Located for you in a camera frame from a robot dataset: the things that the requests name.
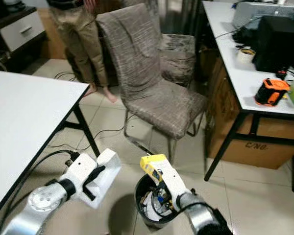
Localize white box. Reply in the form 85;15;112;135
78;148;123;202

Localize yellow carton box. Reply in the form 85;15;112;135
140;153;170;183

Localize crumpled white paper trash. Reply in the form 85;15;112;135
139;190;168;219

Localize black round rubbish bin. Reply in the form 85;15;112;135
134;173;182;230

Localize clear plastic bottle blue cap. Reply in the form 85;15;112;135
154;190;168;202

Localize brown cardboard box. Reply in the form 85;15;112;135
204;55;294;170

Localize grey fabric covered chair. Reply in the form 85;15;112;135
96;3;208;165

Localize white desk black legs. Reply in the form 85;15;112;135
201;0;294;182

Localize patterned dark grey chair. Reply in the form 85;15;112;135
159;33;197;87

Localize person in khaki trousers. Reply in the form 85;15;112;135
46;0;118;104

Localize orange black power tool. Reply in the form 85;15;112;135
253;77;291;107

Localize white tape roll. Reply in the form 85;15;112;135
236;47;257;65

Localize small red black plug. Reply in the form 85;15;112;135
276;68;290;80

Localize dark cabinet white drawer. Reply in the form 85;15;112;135
0;0;46;59

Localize black computer case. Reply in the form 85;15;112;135
252;14;294;73

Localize grey printer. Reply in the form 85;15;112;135
231;2;294;30

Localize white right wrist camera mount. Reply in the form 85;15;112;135
161;166;190;204

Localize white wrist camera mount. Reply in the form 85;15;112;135
161;166;190;204
64;153;104;190

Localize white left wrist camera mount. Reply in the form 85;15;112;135
64;153;104;190

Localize thin black floor cable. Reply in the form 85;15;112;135
53;126;126;151

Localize white table black frame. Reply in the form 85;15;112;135
0;70;101;222

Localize black cable bundle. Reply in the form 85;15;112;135
232;24;256;47

